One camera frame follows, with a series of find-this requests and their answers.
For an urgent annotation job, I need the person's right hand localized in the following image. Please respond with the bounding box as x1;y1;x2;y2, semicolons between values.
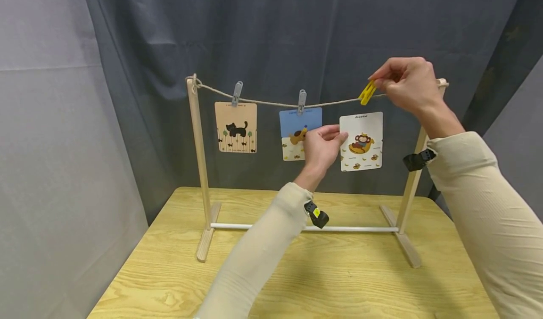
368;57;446;118

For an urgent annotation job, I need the person's left hand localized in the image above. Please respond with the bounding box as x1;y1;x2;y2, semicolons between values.
302;124;349;179

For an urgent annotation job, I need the yellow clothespin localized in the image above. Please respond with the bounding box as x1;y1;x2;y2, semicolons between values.
359;80;378;106

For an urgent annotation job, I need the white monkey card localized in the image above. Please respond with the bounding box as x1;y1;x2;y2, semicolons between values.
339;111;384;172

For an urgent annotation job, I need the person's right forearm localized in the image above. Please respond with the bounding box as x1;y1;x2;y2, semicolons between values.
415;95;543;319

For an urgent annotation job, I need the person's left forearm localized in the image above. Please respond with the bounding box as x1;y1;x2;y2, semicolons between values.
194;166;325;319

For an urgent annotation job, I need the blue dog card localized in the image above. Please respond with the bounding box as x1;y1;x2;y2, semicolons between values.
279;107;323;162

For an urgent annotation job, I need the black wrist band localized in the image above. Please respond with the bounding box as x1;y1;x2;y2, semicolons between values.
403;148;437;172
304;200;330;229

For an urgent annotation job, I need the beige cat card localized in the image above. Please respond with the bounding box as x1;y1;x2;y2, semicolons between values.
214;102;258;154

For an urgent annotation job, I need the twine string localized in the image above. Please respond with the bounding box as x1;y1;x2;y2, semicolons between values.
185;75;450;109

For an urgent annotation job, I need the wooden rack frame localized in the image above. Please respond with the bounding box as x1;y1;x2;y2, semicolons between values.
185;74;450;269

